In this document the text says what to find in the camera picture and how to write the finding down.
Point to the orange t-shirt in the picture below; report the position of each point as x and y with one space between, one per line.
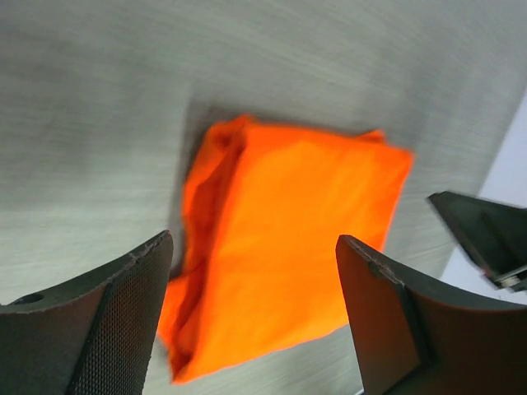
263 206

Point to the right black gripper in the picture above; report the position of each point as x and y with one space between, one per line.
492 235

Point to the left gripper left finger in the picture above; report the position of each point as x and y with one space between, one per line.
92 334

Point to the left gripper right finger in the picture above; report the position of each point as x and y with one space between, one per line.
414 334

